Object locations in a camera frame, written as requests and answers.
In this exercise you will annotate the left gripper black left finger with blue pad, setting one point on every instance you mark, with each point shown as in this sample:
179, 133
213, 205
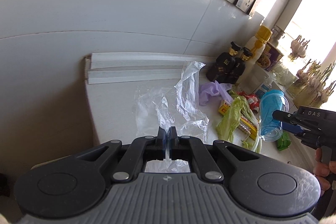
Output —
75, 184

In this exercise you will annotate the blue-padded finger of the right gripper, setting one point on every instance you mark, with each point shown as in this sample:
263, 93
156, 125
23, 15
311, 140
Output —
286, 118

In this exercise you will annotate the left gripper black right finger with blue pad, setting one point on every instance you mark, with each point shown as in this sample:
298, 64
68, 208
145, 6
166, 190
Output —
260, 184

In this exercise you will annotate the clear plastic film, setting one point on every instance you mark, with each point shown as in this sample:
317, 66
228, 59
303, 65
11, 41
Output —
175, 104

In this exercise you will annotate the person's right hand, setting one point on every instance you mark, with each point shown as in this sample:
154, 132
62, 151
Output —
322, 170

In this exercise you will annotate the green snack wrapper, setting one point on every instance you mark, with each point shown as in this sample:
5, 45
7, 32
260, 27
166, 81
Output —
284, 141

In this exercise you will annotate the sprouting garlic bunch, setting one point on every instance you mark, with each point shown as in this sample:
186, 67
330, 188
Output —
313, 91

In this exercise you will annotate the red snack wrapper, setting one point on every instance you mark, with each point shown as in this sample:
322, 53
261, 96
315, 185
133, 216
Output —
253, 101

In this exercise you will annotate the yellow snack package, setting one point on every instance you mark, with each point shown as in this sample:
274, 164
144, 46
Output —
240, 116

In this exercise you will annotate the small clear plastic bottle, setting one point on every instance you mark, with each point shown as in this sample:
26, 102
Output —
265, 86

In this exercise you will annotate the clear drinking glass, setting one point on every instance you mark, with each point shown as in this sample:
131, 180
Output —
283, 76

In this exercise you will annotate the yellow-capped white squeeze bottle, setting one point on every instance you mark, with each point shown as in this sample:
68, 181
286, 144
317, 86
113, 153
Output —
256, 45

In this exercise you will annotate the green lettuce leaf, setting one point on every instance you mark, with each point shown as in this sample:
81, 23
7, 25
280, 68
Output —
240, 138

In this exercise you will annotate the purple instant noodle cup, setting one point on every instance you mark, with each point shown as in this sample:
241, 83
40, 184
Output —
269, 57

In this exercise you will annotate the hanging garlic bunch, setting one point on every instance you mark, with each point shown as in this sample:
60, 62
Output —
298, 48

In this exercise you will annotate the dark sauce bottle right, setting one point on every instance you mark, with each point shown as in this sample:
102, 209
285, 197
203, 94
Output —
239, 66

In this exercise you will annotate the dark sauce bottle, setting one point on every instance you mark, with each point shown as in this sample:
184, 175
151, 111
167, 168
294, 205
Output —
223, 65
239, 66

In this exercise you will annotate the purple rubber glove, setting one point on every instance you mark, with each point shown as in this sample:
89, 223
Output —
214, 89

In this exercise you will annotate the dark sauce bottle left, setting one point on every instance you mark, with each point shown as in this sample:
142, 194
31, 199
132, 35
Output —
223, 65

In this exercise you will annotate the stainless steel bottle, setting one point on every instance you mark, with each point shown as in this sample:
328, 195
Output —
277, 35

